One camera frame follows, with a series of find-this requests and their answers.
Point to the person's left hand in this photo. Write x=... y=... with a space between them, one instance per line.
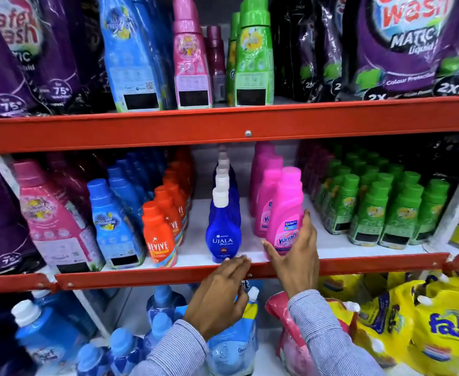
x=213 y=297

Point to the person's right hand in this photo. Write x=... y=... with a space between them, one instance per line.
x=300 y=266

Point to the person's right thumb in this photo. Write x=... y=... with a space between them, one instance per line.
x=272 y=252

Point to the person's left fingers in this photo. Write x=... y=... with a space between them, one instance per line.
x=235 y=266

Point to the bright pink stain remover bottle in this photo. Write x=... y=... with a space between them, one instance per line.
x=262 y=147
x=261 y=168
x=264 y=207
x=286 y=215

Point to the person's left forearm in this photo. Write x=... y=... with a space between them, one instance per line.
x=174 y=352

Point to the person's right forearm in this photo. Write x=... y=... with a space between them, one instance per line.
x=327 y=336

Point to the row of white-capped blue bottles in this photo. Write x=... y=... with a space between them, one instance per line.
x=223 y=234

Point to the red metal shelf beam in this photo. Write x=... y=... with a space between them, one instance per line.
x=213 y=123
x=331 y=266

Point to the yellow detergent pouch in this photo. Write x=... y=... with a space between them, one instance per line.
x=390 y=321
x=341 y=287
x=454 y=283
x=444 y=332

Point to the small blue softener bottle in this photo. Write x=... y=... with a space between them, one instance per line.
x=159 y=328
x=164 y=301
x=92 y=360
x=125 y=348

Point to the row of orange bottles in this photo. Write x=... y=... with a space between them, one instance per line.
x=159 y=238

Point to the light blue refill pouch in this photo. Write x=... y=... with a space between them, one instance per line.
x=233 y=348

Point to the group of dark pink bottles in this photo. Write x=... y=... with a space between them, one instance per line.
x=311 y=168

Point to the pink refill pouch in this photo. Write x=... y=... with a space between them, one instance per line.
x=292 y=344

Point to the group of green softener bottles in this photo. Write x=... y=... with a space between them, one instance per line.
x=374 y=207

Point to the row of blue softener bottles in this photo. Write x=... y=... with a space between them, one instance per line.
x=114 y=227

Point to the white-capped light blue bottle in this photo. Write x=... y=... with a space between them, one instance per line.
x=71 y=309
x=45 y=336

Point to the dark pink softener bottles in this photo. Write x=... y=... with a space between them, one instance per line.
x=71 y=180

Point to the white shelf upright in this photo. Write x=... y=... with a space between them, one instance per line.
x=452 y=207
x=6 y=172

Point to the large pink softener bottle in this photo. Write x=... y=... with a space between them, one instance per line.
x=53 y=227

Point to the tall green softener bottle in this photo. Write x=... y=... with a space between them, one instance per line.
x=255 y=54
x=231 y=62

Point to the dark pink softener bottle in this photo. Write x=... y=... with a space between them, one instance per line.
x=217 y=62

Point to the tall pink softener bottle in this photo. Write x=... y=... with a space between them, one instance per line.
x=191 y=62

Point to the black purple detergent pouch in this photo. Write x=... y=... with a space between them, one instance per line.
x=292 y=46
x=329 y=46

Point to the tall blue softener bottle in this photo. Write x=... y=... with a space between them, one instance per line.
x=129 y=58
x=163 y=46

